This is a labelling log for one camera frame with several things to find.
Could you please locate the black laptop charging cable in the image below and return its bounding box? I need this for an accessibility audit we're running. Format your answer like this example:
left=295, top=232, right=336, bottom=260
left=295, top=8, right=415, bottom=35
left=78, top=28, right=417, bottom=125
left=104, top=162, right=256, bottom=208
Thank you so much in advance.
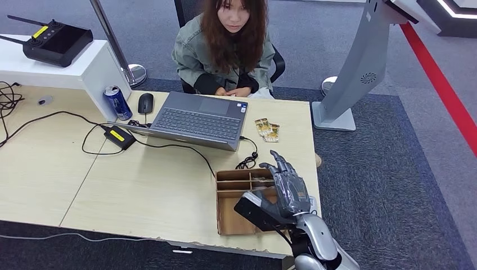
left=131, top=136, right=259, bottom=179

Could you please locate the black power adapter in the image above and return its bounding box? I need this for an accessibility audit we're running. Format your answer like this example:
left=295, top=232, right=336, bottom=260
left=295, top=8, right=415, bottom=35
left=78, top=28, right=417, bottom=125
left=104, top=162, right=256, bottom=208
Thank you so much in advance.
left=102, top=125, right=137, bottom=151

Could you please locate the chrome stanchion post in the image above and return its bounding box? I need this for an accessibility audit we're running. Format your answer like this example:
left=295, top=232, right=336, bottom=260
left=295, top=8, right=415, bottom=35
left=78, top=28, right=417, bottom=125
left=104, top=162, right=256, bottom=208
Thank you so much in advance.
left=89, top=0, right=149, bottom=89

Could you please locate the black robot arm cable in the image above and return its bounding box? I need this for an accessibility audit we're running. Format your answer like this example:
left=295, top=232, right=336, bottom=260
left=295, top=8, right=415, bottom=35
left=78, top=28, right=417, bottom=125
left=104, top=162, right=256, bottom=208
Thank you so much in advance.
left=274, top=227, right=299, bottom=251

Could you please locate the black office chair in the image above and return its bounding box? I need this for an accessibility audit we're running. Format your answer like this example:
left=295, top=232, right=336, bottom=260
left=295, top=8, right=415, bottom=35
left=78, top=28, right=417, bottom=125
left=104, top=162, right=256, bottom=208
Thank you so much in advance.
left=173, top=0, right=286, bottom=95

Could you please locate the person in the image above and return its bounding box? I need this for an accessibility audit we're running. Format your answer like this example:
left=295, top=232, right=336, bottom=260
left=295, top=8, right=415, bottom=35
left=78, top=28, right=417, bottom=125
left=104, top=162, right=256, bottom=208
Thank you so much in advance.
left=171, top=0, right=277, bottom=100

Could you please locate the person's left hand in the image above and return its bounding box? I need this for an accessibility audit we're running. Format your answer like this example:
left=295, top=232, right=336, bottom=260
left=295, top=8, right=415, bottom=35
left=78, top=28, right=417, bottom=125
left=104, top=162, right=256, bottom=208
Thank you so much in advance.
left=227, top=86, right=253, bottom=99

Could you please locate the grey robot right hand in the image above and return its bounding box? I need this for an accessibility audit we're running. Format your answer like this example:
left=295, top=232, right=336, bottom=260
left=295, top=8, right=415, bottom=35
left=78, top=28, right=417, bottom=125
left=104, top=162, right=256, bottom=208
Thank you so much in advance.
left=259, top=150, right=312, bottom=219

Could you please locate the black power cable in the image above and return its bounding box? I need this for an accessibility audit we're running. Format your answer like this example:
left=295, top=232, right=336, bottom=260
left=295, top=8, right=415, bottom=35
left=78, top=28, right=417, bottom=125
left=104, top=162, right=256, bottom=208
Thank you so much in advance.
left=0, top=110, right=125, bottom=156

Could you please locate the wooden compartment organizer box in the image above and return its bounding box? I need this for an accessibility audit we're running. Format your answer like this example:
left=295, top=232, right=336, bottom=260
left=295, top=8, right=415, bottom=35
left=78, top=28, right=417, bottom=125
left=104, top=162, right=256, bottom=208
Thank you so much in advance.
left=215, top=167, right=292, bottom=237

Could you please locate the grey laptop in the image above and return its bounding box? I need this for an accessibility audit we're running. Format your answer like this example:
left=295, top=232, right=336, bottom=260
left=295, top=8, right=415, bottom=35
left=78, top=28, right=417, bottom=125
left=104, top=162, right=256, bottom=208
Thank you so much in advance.
left=108, top=91, right=249, bottom=152

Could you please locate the black platform with light strip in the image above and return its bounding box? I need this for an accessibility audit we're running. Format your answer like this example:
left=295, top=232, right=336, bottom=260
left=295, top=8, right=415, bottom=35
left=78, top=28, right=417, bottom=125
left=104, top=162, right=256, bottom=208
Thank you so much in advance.
left=416, top=0, right=477, bottom=39

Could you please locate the blue drink can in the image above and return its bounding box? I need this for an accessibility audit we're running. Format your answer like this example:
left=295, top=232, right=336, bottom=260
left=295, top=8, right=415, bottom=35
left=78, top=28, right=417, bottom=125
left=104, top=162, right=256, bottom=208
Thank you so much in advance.
left=103, top=85, right=134, bottom=122

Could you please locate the gold hotel key card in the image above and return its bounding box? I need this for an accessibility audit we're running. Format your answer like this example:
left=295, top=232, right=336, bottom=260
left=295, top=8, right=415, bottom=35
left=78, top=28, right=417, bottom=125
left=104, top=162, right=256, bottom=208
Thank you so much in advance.
left=263, top=123, right=281, bottom=143

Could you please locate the black mouse cable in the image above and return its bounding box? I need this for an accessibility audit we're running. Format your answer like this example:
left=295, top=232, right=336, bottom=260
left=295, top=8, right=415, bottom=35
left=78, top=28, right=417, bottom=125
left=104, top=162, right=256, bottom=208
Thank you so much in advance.
left=127, top=112, right=152, bottom=129

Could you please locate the white cabinet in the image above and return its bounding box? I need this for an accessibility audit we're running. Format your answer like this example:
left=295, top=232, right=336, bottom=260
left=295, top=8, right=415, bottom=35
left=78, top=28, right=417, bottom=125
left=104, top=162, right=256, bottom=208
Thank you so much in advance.
left=0, top=34, right=132, bottom=123

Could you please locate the black remote controller with antennas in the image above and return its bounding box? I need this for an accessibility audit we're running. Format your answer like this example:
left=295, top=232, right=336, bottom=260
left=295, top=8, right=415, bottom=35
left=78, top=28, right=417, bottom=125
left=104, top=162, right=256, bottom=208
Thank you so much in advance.
left=0, top=15, right=95, bottom=69

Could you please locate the gold ID card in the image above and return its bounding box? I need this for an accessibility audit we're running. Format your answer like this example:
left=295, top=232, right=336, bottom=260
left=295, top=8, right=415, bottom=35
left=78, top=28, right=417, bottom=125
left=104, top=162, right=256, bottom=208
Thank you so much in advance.
left=254, top=118, right=271, bottom=137

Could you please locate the grey kiosk stand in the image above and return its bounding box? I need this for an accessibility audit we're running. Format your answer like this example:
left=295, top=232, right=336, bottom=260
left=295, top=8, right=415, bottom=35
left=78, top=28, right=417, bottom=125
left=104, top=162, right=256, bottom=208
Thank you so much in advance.
left=312, top=0, right=441, bottom=133

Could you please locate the black computer mouse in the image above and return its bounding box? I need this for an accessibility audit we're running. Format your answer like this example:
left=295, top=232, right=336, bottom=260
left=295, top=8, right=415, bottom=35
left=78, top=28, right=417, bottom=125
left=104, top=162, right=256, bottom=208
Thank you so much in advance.
left=137, top=93, right=155, bottom=115

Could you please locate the chrome stanchion base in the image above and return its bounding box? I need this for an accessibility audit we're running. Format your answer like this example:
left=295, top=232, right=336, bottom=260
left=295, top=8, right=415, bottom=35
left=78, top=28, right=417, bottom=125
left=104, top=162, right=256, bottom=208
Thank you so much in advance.
left=321, top=76, right=339, bottom=97

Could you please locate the black cable tangle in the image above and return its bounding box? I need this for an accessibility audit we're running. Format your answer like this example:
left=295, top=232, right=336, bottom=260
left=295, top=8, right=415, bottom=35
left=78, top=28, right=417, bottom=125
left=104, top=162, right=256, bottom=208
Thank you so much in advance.
left=0, top=80, right=26, bottom=145

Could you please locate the white cable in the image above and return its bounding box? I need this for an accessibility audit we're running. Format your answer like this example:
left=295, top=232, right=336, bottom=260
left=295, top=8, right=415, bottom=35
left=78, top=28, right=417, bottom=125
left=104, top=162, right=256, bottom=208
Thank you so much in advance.
left=0, top=232, right=165, bottom=244

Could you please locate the white card reader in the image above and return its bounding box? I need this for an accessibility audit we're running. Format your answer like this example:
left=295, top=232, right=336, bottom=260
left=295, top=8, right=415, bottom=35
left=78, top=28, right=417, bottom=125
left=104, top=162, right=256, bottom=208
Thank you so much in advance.
left=307, top=195, right=320, bottom=218

